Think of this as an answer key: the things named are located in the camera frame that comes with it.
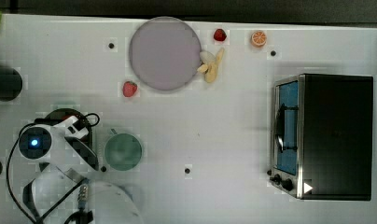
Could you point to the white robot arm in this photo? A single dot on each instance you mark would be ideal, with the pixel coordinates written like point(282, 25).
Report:
point(67, 191)

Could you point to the peeled banana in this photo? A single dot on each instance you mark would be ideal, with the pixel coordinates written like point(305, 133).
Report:
point(210, 64)

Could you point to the grey round plate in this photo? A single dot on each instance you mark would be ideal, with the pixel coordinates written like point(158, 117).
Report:
point(165, 53)

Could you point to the large red strawberry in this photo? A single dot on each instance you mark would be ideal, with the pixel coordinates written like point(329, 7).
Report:
point(129, 89)

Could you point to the green cup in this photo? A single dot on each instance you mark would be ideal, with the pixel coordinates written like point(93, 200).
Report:
point(123, 151)

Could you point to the small red strawberry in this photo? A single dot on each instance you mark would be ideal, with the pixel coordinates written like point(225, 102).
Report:
point(219, 35)

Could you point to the orange slice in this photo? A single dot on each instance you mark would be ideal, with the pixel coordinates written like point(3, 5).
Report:
point(258, 39)

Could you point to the silver toaster oven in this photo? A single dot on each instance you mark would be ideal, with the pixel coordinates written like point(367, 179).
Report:
point(322, 137)

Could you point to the dark grey cup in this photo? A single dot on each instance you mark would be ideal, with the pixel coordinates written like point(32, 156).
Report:
point(10, 84)

